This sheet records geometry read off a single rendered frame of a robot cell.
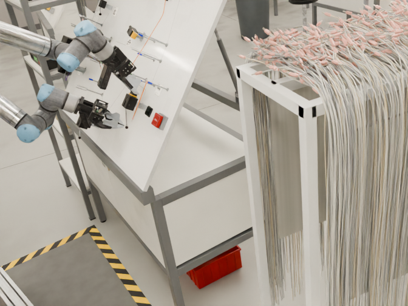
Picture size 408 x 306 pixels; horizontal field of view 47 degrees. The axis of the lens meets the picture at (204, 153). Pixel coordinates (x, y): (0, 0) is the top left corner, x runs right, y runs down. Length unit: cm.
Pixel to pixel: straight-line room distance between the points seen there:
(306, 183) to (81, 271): 205
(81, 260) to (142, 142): 127
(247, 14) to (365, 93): 529
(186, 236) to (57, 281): 109
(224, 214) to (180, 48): 77
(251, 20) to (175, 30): 438
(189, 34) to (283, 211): 79
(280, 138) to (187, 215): 73
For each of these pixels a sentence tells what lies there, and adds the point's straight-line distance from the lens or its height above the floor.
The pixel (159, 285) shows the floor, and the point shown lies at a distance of 274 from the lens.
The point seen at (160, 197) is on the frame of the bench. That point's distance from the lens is 197.
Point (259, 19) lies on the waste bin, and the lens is 639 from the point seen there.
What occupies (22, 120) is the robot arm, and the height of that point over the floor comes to 121.
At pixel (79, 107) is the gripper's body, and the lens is 197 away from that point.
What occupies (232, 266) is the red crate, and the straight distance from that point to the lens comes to 269.
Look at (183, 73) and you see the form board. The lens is 187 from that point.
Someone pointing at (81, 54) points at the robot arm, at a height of 141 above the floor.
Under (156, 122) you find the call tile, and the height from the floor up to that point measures 111.
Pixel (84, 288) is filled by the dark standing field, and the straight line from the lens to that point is 287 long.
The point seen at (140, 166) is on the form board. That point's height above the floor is 93.
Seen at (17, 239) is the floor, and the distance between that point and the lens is 346.
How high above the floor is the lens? 189
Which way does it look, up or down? 29 degrees down
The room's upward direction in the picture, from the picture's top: 9 degrees counter-clockwise
